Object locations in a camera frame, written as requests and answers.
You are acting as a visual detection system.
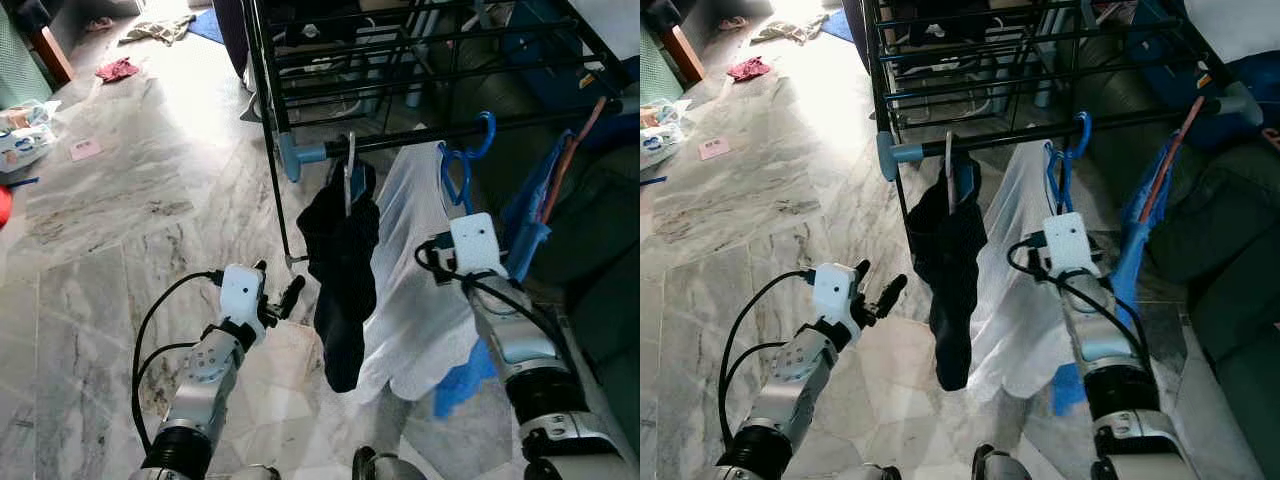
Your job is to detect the white garment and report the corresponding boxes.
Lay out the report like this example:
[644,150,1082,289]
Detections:
[962,140,1079,403]
[352,140,483,403]

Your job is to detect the blue plastic hanger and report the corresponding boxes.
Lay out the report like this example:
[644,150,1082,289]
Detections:
[438,110,499,217]
[1043,110,1094,217]

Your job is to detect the pale plastic hanger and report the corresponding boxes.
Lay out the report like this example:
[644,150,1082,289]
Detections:
[942,130,959,216]
[342,132,359,217]

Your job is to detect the salmon pink plastic hanger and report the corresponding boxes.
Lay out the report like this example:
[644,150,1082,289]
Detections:
[538,95,611,227]
[1140,95,1207,227]

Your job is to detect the black garment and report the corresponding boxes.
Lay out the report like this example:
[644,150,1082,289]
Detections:
[905,155,991,393]
[296,160,382,394]

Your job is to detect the black metal drying rack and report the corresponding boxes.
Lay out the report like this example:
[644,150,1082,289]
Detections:
[240,0,641,266]
[860,0,1266,246]

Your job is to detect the robot right leg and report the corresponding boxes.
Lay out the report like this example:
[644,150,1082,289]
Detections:
[970,445,1041,480]
[350,445,433,480]

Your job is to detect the clear plastic bag of packs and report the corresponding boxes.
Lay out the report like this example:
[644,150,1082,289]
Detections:
[640,98,693,169]
[0,98,61,174]

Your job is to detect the blue floor mat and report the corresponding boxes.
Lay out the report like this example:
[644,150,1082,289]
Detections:
[187,8,227,46]
[820,8,859,43]

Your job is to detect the dark navy garment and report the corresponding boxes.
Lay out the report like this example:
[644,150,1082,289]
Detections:
[285,0,361,49]
[905,0,991,46]

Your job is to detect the beige crumpled cloth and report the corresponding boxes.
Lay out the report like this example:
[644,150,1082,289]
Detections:
[750,12,831,46]
[120,14,197,47]

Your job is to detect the green cabinet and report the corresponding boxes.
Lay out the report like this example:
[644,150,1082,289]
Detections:
[0,5,53,109]
[640,25,686,104]

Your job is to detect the white pillow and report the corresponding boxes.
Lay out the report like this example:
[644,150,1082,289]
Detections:
[565,0,641,63]
[1185,0,1280,66]

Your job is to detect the dark blue bag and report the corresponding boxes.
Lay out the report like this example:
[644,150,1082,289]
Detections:
[500,0,641,111]
[1140,15,1280,123]

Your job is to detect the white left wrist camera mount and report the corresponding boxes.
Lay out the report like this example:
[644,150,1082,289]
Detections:
[810,262,864,333]
[219,264,267,323]

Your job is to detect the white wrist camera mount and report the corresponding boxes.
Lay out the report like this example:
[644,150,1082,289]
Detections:
[1042,211,1093,278]
[449,212,508,279]
[219,264,267,323]
[810,262,864,333]

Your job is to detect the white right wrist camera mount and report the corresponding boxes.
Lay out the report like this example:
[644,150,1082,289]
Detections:
[449,212,508,279]
[1042,211,1093,278]

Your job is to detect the brown wooden post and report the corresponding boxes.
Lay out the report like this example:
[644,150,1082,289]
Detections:
[662,22,706,84]
[28,25,76,86]

